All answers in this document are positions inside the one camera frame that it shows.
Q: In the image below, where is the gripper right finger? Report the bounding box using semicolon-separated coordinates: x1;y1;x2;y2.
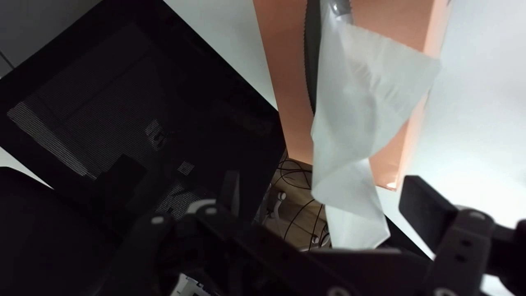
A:
399;175;526;296

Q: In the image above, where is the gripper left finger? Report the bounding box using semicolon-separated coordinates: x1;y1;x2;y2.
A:
108;170;351;296

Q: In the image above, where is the orange tissue box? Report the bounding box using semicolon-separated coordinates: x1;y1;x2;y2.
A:
252;0;453;192

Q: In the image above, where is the white tissue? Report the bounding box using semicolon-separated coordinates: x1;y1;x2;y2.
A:
310;0;443;250

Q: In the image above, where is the black mesh office chair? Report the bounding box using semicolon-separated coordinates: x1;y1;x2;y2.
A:
0;0;287;296

